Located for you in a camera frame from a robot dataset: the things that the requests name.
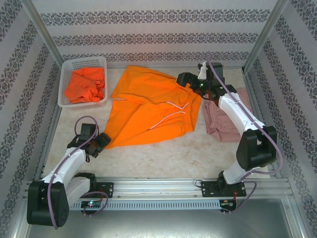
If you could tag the orange shorts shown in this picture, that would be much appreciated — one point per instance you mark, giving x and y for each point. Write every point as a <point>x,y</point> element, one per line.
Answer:
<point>148,116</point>

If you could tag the pink shorts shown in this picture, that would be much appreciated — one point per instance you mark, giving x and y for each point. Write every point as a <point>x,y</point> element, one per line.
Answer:
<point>223,124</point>

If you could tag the red-orange shorts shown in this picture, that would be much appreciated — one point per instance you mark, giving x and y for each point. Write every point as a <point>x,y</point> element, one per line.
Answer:
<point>84,85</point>

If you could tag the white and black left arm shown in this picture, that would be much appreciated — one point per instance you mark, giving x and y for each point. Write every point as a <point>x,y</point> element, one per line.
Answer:
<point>64,163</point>

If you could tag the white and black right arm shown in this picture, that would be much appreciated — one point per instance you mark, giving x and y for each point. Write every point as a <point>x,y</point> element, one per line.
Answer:
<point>240,114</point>

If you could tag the small circuit board green light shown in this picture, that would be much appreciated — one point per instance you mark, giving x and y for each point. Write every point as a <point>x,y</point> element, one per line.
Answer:
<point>91,204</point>

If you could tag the white plastic mesh basket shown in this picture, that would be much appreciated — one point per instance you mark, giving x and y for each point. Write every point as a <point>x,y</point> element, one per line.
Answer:
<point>64,74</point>

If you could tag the grey sheet metal panel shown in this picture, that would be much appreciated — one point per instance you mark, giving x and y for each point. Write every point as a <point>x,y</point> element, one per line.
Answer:
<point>158,223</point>

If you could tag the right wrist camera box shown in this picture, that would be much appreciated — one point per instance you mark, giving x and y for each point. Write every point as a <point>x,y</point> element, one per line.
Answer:
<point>215,73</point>

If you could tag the aluminium rear rail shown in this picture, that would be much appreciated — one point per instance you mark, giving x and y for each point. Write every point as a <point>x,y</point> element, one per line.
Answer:
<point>153,66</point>

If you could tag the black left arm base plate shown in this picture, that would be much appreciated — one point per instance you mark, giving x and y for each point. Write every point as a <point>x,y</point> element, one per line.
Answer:
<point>105,189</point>

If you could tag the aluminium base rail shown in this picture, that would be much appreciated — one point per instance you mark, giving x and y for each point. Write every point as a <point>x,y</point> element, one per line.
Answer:
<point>153,186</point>

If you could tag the aluminium frame post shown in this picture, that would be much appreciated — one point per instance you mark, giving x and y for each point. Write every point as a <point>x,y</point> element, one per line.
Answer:
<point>42,29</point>
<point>266,32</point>

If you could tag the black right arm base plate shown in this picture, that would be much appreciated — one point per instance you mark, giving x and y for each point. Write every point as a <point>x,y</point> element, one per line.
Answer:
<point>210,189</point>

